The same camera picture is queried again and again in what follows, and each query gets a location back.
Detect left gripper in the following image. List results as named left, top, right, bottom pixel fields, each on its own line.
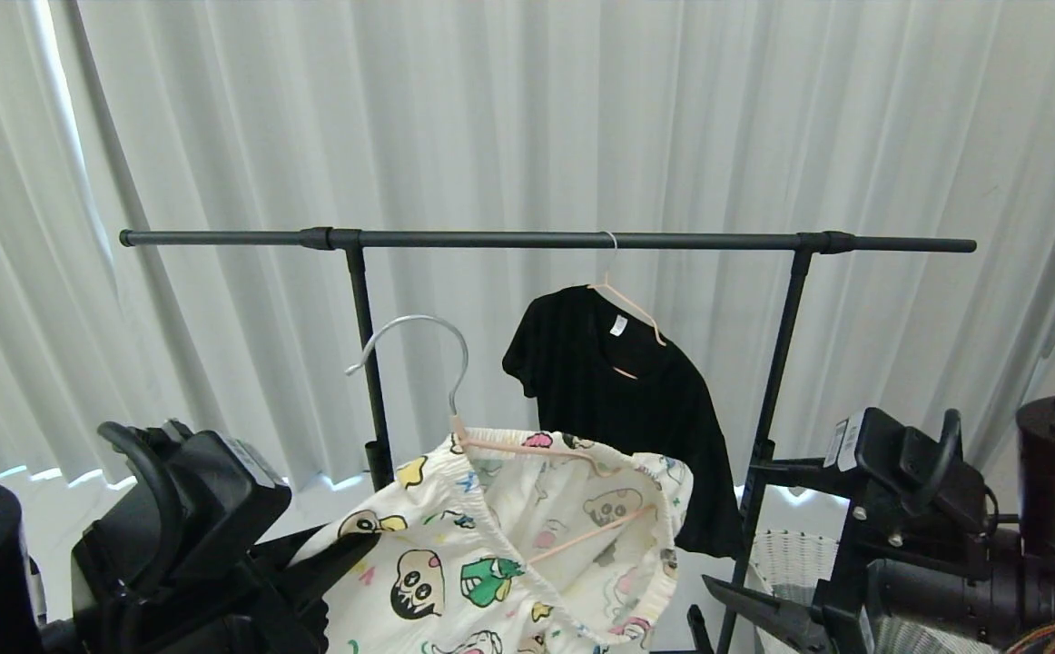
left=119, top=531, right=383, bottom=654

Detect white curtain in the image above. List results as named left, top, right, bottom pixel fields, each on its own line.
left=0, top=0, right=1055, bottom=496

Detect black clothes rack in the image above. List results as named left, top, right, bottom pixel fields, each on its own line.
left=119, top=227, right=978, bottom=654

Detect cream printed garment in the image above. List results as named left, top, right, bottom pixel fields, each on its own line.
left=290, top=429, right=694, bottom=654

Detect black garment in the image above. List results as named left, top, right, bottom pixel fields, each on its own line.
left=502, top=284, right=748, bottom=560

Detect pink clothes hanger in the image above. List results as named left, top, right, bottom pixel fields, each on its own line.
left=587, top=232, right=669, bottom=381
left=344, top=314, right=660, bottom=564

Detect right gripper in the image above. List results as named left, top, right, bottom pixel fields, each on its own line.
left=702, top=459, right=1055, bottom=654

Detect white laundry basket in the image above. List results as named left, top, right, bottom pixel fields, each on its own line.
left=750, top=530, right=1001, bottom=654

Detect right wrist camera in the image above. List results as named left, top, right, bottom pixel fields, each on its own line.
left=823, top=407, right=991, bottom=546

